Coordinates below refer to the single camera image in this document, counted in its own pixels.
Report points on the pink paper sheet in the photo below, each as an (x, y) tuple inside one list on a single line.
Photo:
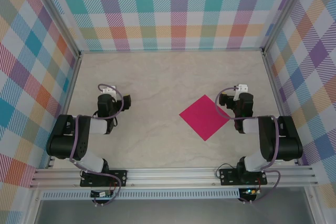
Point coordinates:
[(204, 117)]

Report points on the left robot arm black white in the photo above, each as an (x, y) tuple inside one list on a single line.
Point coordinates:
[(78, 140)]

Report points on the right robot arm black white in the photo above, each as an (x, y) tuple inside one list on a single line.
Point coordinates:
[(267, 140)]

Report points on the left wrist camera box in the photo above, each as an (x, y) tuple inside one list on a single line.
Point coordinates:
[(109, 89)]

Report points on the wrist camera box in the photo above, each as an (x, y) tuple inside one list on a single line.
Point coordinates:
[(241, 87), (109, 89)]

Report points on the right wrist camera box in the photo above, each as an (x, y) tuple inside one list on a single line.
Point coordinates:
[(241, 87)]

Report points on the aluminium table edge rail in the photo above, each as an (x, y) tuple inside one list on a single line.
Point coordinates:
[(67, 103), (281, 103)]

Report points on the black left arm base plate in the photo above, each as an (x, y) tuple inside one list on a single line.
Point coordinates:
[(120, 178)]

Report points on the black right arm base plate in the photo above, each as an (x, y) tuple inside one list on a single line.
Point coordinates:
[(227, 178)]

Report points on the aluminium mounting rail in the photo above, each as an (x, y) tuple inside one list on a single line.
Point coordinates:
[(170, 178)]

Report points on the aluminium frame post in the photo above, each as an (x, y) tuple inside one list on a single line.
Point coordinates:
[(56, 16), (286, 14)]

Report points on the aluminium frame leg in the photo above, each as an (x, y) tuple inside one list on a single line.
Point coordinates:
[(32, 205), (315, 205)]

